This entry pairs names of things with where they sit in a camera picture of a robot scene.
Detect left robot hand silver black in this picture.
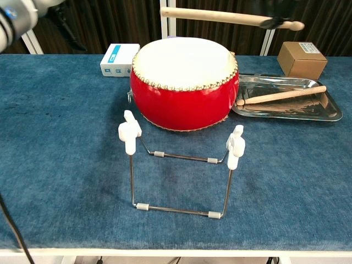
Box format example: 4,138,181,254
37,0,87,52

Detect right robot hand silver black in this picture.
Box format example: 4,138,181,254
258,15,291,30

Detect wooden drumstick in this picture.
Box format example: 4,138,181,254
236,85,327,106
160,7,305,31

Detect red drum white skin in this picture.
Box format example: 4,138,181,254
129,37,240,133

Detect dark curtain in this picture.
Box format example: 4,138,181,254
0,0,352,57

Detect closed brown cardboard box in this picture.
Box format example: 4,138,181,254
277,41,328,80

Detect white box blue stripe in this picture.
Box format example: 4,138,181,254
100,43,141,78

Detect steel rectangular tray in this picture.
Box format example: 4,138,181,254
231,74,344,122

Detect blue table cloth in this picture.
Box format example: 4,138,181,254
0,53,352,251

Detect white frame post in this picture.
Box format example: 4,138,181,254
160,0,177,39
260,0,285,57
20,29,44,55

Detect wire stand white clips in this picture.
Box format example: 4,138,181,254
118,109,246,220

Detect hanging black cable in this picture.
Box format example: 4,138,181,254
0,192,36,264

